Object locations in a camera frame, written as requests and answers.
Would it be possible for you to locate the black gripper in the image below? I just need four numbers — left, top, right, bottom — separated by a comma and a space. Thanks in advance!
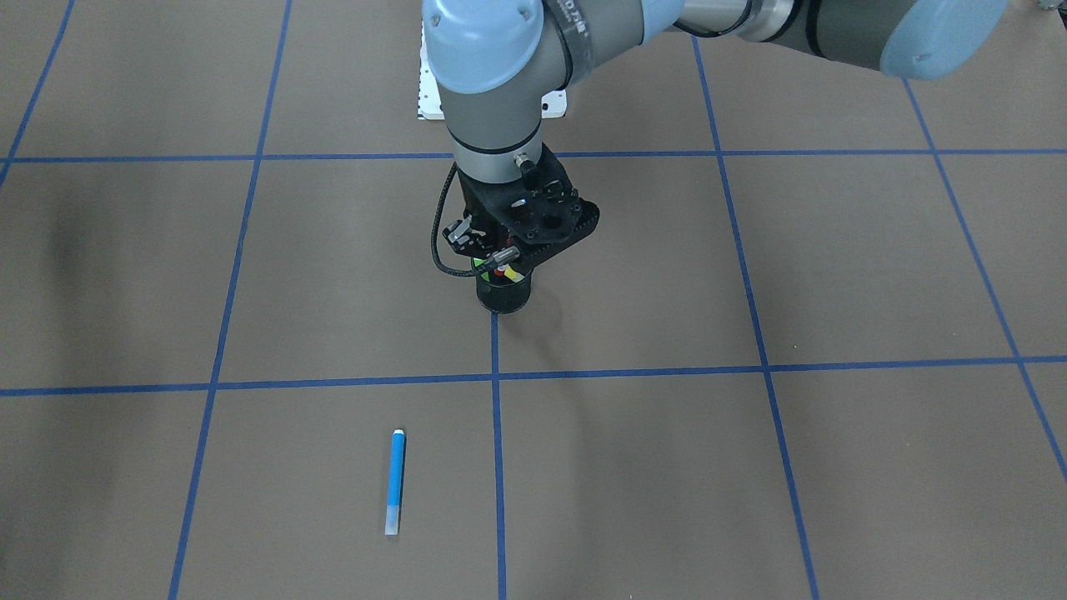
460, 144, 601, 269

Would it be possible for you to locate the blue marker pen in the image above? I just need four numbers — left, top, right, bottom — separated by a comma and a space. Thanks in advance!
383, 428, 407, 537

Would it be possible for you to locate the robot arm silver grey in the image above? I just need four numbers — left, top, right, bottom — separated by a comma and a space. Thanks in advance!
419, 1, 1009, 278

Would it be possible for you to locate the yellow highlighter pen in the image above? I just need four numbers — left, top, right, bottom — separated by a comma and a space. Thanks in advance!
503, 266, 526, 282

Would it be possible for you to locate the green highlighter pen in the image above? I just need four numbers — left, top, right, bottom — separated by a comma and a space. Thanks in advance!
469, 258, 492, 278

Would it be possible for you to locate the black mesh pen cup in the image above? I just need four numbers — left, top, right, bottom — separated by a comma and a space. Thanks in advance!
475, 268, 534, 314

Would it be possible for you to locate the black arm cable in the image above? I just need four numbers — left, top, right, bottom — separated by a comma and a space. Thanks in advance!
430, 162, 484, 279

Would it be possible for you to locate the white central pedestal column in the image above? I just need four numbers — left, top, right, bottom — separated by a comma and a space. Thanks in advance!
417, 21, 568, 122

